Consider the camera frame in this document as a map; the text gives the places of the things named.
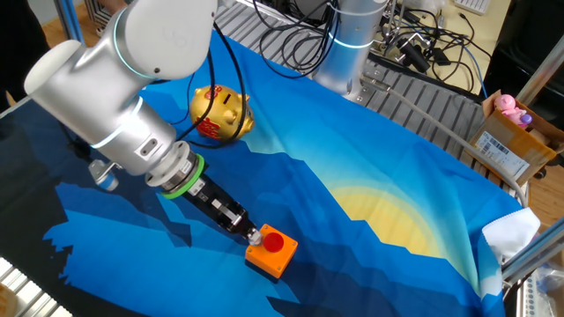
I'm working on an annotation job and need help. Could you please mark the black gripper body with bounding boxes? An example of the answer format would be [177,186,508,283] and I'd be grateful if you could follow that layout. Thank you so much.
[181,173,248,237]

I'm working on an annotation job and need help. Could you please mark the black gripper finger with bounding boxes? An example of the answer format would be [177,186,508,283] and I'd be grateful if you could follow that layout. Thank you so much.
[239,209,257,229]
[223,214,264,247]

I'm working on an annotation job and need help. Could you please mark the golden piggy bank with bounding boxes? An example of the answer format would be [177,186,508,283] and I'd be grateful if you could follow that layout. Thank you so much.
[189,85,256,142]

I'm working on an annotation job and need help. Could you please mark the orange box with red button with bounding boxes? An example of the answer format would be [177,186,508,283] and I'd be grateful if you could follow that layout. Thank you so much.
[244,223,300,280]

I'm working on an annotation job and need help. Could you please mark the blue landscape print cloth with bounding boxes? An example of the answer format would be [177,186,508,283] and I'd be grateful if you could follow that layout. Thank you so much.
[0,30,542,317]

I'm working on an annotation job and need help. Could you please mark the stacked aluminium profiles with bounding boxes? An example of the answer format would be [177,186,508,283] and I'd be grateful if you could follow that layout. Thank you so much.
[83,0,116,33]

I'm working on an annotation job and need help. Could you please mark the round wooden disc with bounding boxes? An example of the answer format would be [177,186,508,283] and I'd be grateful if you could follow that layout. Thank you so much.
[0,283,19,317]

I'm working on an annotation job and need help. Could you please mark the cardboard box with shipping label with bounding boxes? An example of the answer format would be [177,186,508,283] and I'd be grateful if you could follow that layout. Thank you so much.
[460,90,564,188]

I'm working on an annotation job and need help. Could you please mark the pink pig toy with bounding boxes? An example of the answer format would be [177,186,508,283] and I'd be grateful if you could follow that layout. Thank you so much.
[493,93,533,129]

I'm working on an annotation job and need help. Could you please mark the clear plastic bag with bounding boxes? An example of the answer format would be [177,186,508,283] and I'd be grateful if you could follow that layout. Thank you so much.
[526,262,564,317]

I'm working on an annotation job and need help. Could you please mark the white keyboard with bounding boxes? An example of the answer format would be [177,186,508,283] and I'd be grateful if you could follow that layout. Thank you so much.
[453,0,493,17]

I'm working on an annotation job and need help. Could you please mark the black chair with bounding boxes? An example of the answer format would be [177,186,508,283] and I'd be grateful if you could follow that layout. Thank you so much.
[482,0,564,120]

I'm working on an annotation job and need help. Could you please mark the green ring adapter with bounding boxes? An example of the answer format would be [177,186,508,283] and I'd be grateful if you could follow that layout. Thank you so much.
[160,153,207,200]

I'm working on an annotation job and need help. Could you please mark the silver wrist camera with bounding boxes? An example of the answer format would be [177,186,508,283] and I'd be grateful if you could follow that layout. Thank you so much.
[87,158,123,193]

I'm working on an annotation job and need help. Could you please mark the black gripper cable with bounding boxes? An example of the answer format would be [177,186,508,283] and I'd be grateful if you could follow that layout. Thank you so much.
[169,21,249,150]

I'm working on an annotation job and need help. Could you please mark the black cable bundle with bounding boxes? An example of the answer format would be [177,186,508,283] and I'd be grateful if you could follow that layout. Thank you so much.
[253,0,344,80]

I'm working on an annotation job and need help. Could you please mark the blue frame post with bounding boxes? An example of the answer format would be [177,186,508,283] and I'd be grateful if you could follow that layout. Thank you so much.
[52,0,85,44]

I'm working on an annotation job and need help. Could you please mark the black cable tangle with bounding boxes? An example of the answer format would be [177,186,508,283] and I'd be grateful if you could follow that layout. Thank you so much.
[374,0,493,96]

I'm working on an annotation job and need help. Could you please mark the blue cable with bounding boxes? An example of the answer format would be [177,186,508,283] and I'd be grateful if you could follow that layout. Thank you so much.
[461,43,489,100]

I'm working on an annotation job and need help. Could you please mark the aluminium frame bar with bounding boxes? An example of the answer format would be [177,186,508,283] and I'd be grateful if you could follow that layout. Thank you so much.
[501,217,564,285]

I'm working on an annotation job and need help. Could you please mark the aluminium frame post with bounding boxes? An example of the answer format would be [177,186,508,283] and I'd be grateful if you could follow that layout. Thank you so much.
[515,33,564,107]

